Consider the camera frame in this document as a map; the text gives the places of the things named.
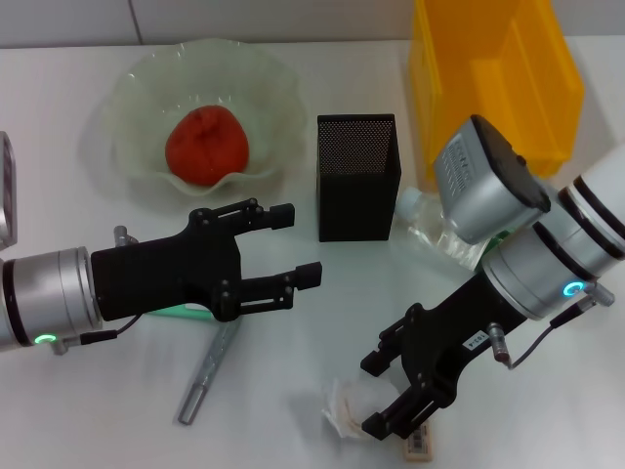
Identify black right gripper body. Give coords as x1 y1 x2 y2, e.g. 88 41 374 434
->
397 273 528 409

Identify mint green pen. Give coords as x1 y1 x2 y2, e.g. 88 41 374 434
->
146 302 216 321

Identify silver grey pen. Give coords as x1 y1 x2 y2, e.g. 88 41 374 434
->
176 320 243 425

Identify black mesh pen holder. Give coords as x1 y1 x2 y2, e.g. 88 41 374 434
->
315 113 402 243

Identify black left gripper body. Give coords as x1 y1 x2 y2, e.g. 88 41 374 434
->
90 208 245 323

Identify clear green-label water bottle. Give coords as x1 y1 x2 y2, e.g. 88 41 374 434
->
394 188 509 273

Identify white paper ball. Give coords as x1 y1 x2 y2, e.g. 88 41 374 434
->
319 375 406 439

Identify yellow plastic bin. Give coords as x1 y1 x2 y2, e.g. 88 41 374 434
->
408 0 586 190

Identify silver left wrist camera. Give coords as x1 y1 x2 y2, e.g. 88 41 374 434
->
0 130 21 248

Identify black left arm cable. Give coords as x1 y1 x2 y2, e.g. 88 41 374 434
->
58 312 143 348

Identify beige eraser with barcode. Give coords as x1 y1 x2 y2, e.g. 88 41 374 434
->
402 422 436 461

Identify orange fruit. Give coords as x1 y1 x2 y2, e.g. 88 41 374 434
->
164 106 250 186

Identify pale green glass fruit plate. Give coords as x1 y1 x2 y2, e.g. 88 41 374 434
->
109 41 302 196

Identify dark right arm cable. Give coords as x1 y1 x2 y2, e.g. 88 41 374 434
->
505 297 597 370

